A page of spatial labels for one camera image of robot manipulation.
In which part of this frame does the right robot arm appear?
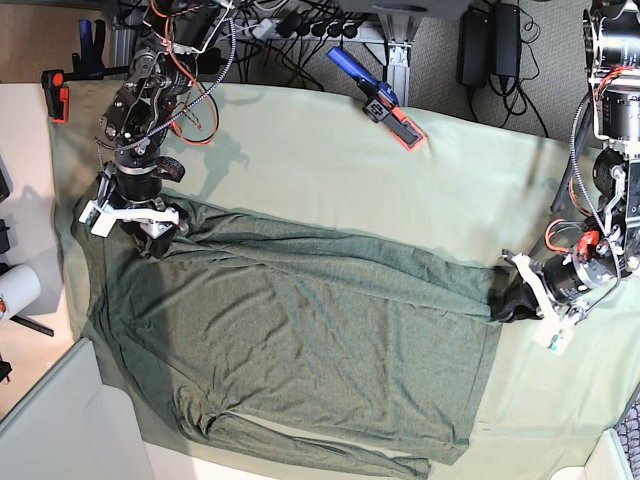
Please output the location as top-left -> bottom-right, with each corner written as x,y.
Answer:
81,1 -> 234,258

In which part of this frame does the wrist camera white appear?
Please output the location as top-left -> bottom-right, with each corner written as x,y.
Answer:
79,200 -> 117,238
532,316 -> 575,355

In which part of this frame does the light green table cloth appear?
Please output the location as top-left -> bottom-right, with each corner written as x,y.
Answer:
49,82 -> 639,479

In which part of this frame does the green long-sleeve T-shirt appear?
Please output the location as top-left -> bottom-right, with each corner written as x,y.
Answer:
71,200 -> 508,479

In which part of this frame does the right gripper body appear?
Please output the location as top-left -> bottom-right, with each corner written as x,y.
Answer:
99,167 -> 188,238

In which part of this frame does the black power adapter pair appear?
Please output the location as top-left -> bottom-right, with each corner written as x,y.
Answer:
456,2 -> 522,88

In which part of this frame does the aluminium frame post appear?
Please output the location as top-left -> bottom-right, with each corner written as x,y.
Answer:
378,14 -> 420,106

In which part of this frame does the blue orange clamp left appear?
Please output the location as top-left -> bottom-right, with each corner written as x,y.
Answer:
41,19 -> 129,124

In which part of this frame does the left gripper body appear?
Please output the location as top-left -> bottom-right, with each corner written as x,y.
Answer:
502,250 -> 620,319

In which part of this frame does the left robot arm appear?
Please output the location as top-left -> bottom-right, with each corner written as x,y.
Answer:
492,1 -> 639,322

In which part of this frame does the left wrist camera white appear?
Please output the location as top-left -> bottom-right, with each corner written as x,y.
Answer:
532,316 -> 575,355

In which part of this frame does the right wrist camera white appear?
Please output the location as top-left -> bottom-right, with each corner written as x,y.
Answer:
79,200 -> 117,238

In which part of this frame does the black power strip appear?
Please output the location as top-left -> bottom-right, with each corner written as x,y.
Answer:
241,18 -> 384,43

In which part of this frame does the blue orange clamp centre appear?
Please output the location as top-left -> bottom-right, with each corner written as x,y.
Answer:
326,46 -> 426,151

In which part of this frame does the white cylinder roll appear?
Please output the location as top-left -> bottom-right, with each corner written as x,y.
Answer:
0,264 -> 41,322

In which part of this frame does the blue orange clamp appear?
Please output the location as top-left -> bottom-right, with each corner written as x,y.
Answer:
41,19 -> 129,124
326,46 -> 426,151

